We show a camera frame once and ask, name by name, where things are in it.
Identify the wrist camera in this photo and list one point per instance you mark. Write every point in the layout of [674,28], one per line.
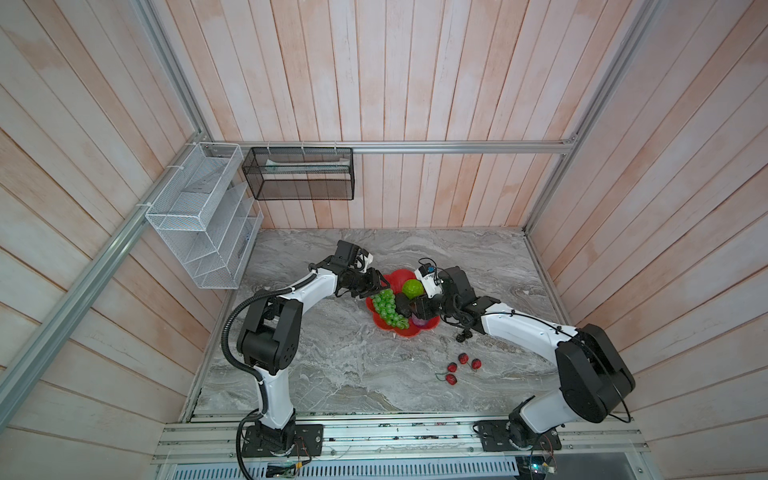
[428,274]
[363,260]

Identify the black wire mesh basket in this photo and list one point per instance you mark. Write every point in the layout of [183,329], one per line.
[300,173]

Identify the aluminium frame rail front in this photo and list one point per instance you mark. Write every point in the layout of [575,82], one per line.
[402,446]

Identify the aluminium left rail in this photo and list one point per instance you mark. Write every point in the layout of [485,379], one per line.
[38,353]

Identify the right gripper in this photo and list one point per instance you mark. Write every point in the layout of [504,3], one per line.
[422,309]

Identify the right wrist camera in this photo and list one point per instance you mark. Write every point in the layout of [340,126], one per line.
[428,274]

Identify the white wire mesh shelf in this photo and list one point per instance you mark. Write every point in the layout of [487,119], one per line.
[206,217]

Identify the dark avocado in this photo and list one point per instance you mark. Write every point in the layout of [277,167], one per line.
[402,305]

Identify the dark cherry pair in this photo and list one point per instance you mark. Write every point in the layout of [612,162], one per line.
[464,335]

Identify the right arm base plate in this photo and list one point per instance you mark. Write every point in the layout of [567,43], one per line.
[505,435]

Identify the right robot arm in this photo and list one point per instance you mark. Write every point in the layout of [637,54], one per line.
[593,379]

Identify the red flower-shaped fruit bowl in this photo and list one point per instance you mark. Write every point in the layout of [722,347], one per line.
[396,279]

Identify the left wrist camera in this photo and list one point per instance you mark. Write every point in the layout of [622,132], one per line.
[363,260]

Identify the purple passion fruit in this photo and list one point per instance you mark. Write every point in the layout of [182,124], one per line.
[420,323]

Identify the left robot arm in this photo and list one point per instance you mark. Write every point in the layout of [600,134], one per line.
[261,336]

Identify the aluminium back rail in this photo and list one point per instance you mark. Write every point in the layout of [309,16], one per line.
[427,147]

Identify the bumpy green custard apple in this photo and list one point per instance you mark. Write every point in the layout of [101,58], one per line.
[412,288]

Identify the green grape bunch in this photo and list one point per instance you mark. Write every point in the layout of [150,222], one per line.
[384,304]

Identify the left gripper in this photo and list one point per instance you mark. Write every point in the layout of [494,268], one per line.
[373,284]

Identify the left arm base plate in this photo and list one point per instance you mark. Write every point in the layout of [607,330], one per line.
[282,441]

